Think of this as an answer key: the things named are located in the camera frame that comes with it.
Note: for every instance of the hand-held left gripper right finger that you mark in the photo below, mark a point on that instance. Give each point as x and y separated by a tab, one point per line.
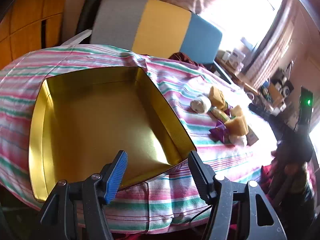
200	175

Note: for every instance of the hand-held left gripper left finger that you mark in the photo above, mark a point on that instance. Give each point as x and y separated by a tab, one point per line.
116	177

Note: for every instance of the purple snack packet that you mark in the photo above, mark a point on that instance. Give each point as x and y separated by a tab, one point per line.
220	132
227	107

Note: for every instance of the plastic white ball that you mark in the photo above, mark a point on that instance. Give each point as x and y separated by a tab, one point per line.
201	104
238	140

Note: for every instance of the maroon tin box gold interior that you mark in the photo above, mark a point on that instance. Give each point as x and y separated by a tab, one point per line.
100	120

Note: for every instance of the yellow sponge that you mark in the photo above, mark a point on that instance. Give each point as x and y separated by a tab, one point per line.
236	126
217	96
237	110

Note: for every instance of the clear snack packet green ends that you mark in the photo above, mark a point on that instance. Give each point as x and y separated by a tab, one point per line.
220	114

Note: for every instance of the brown cardboard box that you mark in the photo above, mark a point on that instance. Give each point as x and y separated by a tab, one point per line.
273	93

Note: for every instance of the white mug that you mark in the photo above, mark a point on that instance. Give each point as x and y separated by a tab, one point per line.
250	95

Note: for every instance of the striped curtain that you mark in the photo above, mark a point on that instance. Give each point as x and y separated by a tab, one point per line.
275	52

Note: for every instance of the wooden side desk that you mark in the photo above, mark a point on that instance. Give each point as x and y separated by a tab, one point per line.
240	78

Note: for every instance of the white printed box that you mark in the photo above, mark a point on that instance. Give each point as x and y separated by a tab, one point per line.
236	56

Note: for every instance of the dark red cloth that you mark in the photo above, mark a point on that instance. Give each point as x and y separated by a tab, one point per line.
183	58

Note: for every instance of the window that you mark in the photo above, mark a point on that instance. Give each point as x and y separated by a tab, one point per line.
250	2

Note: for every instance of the striped bed sheet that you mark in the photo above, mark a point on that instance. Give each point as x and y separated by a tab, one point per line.
75	57

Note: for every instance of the grey yellow blue headboard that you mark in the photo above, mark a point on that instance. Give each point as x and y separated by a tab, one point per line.
162	25

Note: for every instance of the black chair back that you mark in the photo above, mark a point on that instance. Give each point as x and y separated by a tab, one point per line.
87	12

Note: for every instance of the wooden wardrobe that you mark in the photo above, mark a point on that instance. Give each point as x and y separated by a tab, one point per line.
27	17

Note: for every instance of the grey bed rail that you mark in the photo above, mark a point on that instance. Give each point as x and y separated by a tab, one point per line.
221	71
77	38

